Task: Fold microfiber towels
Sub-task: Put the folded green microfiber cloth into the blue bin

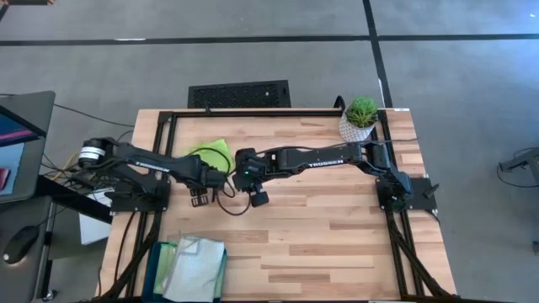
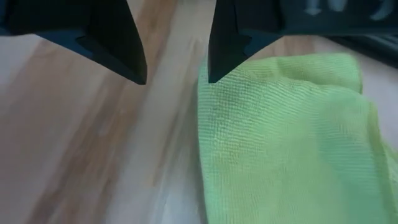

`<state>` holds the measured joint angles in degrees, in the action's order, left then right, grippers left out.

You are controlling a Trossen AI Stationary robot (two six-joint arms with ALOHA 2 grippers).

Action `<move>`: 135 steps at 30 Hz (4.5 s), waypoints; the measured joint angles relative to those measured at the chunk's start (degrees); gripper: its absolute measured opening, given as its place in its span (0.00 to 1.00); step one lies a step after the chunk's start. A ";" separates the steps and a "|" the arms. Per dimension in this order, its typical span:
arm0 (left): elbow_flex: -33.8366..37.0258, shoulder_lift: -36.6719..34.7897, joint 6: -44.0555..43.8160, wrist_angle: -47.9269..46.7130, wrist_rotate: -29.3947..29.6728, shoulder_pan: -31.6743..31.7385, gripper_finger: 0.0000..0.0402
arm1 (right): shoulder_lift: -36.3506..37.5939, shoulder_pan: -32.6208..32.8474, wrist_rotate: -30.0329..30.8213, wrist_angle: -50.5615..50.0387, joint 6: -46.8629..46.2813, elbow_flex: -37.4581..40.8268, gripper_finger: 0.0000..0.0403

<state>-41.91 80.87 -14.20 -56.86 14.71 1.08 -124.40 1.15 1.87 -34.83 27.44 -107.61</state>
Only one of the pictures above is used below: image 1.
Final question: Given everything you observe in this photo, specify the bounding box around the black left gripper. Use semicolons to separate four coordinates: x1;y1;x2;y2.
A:
189;162;231;209

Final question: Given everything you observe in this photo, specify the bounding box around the lime green microfiber towel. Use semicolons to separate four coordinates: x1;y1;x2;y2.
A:
184;138;235;174

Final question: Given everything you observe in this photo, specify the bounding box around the grey waffle microfiber towel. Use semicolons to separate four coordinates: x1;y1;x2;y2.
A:
162;235;227;303

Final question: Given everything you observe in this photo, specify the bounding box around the pale green waffle towel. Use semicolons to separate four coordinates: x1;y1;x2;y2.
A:
152;242;178;295

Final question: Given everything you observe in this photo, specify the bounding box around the black floor vent grate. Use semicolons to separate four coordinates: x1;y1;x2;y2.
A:
187;79;292;109

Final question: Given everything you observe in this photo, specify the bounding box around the teal storage bin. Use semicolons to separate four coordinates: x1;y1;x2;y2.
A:
141;240;229;303

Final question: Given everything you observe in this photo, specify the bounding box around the white triangle-pattern plant pot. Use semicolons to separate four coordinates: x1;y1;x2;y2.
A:
338;111;378;143

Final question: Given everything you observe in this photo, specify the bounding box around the white paper sheet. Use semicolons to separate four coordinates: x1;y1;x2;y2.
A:
78;188;114;246

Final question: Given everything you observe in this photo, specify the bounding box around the green spiky plant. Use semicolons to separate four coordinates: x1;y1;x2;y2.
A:
344;95;379;129

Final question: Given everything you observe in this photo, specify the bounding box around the black computer mouse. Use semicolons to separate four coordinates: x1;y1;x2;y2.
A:
3;226;40;265

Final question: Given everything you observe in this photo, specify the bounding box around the dark operator monitor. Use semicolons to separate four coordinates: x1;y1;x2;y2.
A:
0;90;56;205

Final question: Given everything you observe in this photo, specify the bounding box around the grey operator desk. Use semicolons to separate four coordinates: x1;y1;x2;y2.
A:
0;195;56;303

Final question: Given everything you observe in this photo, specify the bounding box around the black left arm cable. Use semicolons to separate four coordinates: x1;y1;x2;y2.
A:
189;145;253;217

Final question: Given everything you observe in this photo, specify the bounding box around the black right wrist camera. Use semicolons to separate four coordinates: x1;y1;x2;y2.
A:
250;189;271;209

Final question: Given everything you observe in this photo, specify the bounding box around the black aluminium table frame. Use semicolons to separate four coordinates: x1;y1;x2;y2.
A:
100;108;454;302

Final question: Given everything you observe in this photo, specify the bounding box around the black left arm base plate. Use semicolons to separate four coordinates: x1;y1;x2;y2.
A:
109;178;172;214

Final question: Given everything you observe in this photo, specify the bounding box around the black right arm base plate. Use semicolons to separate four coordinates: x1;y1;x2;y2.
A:
376;176;439;212

